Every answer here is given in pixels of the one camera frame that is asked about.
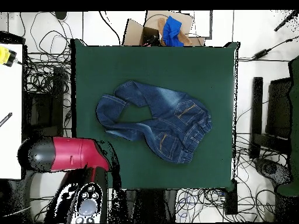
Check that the tan brown cloth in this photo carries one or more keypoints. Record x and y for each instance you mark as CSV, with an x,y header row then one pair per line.
x,y
185,39

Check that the white side table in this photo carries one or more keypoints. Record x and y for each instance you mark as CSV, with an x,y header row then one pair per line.
x,y
10,116

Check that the black marker pen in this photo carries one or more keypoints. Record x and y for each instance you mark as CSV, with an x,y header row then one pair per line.
x,y
5,119

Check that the dark green table cloth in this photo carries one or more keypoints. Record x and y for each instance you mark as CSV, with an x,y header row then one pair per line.
x,y
151,65

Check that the dark grey round object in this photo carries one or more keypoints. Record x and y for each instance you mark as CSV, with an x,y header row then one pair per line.
x,y
61,15

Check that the grey chair base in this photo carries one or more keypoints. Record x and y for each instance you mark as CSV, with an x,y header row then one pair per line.
x,y
268,168

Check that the yellow and black tool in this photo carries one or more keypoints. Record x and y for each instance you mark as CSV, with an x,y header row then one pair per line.
x,y
4,56

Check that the green cloth on side table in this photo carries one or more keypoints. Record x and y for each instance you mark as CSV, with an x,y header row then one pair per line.
x,y
295,116

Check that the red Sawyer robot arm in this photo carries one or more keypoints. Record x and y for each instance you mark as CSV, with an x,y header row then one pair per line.
x,y
70,151

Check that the white board with dark frame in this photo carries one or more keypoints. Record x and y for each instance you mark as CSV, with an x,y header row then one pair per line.
x,y
202,23

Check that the brown cardboard box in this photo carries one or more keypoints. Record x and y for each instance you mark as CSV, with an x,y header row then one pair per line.
x,y
134,32

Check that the black power strip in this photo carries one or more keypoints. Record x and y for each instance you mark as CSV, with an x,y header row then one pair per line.
x,y
231,200

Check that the blue denim jeans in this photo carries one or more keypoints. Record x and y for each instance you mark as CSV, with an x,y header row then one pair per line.
x,y
168,109

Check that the black chair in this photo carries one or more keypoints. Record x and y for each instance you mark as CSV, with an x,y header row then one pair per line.
x,y
44,112

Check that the black rod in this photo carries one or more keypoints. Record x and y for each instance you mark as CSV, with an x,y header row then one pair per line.
x,y
285,22

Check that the bright blue cloth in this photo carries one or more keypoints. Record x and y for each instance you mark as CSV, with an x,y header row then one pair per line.
x,y
171,30

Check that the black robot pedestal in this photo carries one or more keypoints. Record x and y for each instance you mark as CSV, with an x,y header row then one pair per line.
x,y
149,205

